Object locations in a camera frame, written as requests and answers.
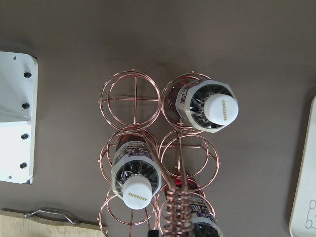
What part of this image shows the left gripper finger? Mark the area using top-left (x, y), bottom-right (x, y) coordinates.
top-left (147, 230), bottom-right (159, 237)

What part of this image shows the copper wire bottle basket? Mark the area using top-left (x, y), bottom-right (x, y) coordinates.
top-left (98, 70), bottom-right (220, 237)

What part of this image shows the tea bottle taken to tray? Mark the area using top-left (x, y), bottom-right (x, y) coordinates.
top-left (169, 79), bottom-right (239, 133)

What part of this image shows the tea bottle outer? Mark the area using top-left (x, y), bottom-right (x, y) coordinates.
top-left (170, 178), bottom-right (223, 237)

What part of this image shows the tea bottle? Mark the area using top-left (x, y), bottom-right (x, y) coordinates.
top-left (111, 134), bottom-right (162, 210)
top-left (170, 178), bottom-right (223, 237)

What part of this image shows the tea bottle middle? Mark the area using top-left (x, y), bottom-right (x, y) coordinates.
top-left (111, 134), bottom-right (162, 210)

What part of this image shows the wooden cutting board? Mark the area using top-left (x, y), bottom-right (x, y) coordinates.
top-left (0, 208), bottom-right (104, 237)

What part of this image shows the white bunny tray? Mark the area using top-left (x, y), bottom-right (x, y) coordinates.
top-left (289, 98), bottom-right (316, 237)

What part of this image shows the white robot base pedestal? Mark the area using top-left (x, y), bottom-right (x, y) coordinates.
top-left (0, 51), bottom-right (38, 184)

